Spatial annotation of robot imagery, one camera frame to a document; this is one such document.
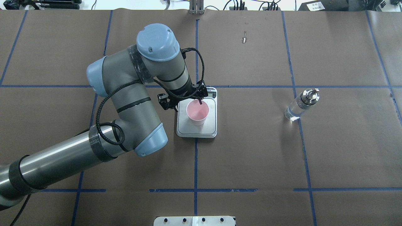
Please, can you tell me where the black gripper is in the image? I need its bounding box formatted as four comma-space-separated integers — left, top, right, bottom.
157, 81, 208, 111

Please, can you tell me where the pink cup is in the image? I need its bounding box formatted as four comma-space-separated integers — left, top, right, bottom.
186, 100, 209, 126

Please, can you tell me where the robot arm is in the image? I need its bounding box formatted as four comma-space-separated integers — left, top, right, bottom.
0, 23, 207, 210

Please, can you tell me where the white digital scale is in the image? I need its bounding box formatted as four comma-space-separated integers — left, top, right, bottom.
176, 87, 217, 138

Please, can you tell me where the brown paper table cover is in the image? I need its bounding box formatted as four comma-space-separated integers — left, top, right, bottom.
1, 9, 401, 226

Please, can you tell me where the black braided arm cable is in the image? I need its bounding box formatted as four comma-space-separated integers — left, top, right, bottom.
95, 48, 205, 146

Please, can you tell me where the aluminium frame post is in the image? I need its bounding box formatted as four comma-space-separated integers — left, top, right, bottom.
189, 0, 205, 15

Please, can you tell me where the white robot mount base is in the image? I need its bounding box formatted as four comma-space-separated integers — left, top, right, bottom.
153, 216, 236, 226

